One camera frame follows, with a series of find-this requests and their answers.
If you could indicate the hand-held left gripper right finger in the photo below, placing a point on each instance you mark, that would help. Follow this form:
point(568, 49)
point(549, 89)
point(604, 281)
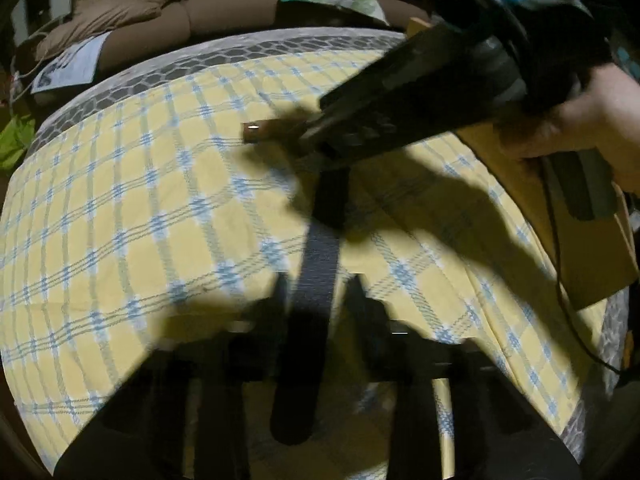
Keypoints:
point(450, 400)

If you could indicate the white printed paper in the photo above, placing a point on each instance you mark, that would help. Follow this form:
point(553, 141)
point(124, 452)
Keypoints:
point(67, 67)

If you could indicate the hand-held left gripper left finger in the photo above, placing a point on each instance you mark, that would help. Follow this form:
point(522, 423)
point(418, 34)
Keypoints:
point(165, 400)

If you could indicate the dark grey bar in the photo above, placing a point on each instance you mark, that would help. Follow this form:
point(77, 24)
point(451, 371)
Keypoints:
point(312, 300)

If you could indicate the yellow plaid blanket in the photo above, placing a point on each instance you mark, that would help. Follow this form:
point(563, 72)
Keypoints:
point(125, 240)

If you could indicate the person's right hand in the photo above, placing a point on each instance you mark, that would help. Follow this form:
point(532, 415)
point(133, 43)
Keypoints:
point(595, 115)

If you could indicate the brown sofa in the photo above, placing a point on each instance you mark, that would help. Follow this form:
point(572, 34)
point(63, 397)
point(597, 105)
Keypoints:
point(200, 7)

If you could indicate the bright green bag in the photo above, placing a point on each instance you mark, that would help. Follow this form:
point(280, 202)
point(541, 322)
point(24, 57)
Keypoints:
point(14, 142)

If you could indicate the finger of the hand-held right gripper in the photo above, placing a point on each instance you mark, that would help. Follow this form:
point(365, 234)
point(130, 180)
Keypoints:
point(400, 132)
point(400, 67)

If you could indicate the brown cardboard box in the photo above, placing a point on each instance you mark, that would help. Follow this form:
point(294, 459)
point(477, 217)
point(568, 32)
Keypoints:
point(590, 250)

